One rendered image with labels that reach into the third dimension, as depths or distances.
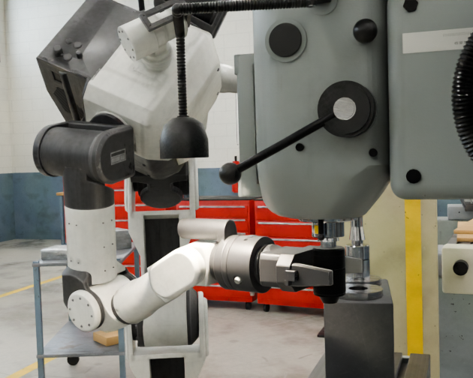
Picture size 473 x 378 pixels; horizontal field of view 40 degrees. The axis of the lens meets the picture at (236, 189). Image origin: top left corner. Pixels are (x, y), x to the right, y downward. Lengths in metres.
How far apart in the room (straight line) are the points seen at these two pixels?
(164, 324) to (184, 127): 0.73
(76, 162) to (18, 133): 11.30
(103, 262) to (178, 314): 0.39
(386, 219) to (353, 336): 1.53
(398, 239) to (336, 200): 1.82
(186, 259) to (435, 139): 0.43
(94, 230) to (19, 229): 11.36
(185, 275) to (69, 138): 0.33
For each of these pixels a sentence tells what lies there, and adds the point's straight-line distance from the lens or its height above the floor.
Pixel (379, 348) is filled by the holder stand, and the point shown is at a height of 1.06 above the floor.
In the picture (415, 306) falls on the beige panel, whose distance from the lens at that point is 2.74.
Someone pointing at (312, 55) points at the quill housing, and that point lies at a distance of 0.87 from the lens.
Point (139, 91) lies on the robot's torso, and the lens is 1.24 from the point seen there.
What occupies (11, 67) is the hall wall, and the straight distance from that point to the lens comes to 12.62.
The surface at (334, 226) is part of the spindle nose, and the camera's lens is 0.95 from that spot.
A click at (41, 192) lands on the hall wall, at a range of 12.21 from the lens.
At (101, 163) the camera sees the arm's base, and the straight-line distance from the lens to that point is 1.15.
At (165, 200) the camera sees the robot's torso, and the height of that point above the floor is 1.30.
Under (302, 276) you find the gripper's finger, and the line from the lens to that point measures 0.93.
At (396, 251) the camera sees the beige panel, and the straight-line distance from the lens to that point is 2.71.
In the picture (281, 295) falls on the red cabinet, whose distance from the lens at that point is 5.79.
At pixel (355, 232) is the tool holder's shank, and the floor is 1.24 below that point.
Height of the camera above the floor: 1.40
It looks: 3 degrees down
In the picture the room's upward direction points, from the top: 2 degrees counter-clockwise
